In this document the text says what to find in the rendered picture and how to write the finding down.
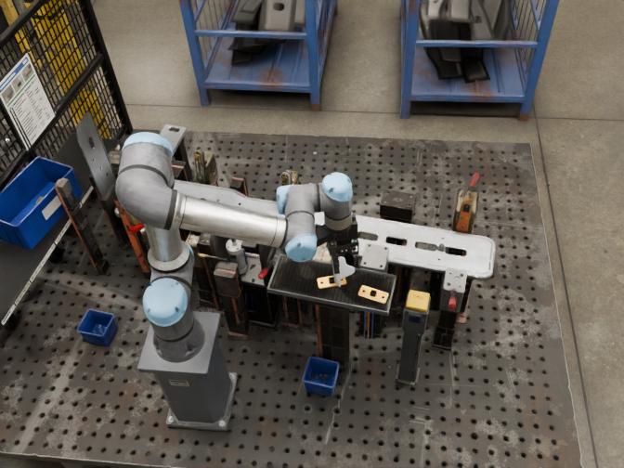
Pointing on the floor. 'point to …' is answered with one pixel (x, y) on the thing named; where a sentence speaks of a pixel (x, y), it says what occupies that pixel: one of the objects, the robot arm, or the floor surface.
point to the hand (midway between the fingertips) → (331, 266)
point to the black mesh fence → (64, 82)
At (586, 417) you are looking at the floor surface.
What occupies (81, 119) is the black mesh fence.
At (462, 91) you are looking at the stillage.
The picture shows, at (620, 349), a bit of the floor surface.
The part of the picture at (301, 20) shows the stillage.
